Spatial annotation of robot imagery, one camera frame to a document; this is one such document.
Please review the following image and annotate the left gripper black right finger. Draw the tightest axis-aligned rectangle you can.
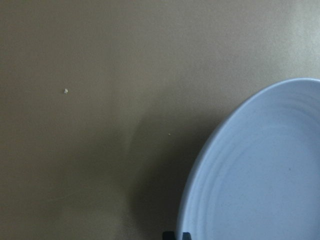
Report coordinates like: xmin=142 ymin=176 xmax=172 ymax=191
xmin=181 ymin=232 xmax=192 ymax=240

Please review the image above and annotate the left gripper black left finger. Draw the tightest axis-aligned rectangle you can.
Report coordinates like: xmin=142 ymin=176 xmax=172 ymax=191
xmin=162 ymin=231 xmax=175 ymax=240

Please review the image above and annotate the blue plate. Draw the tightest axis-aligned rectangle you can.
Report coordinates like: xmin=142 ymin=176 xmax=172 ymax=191
xmin=175 ymin=78 xmax=320 ymax=240

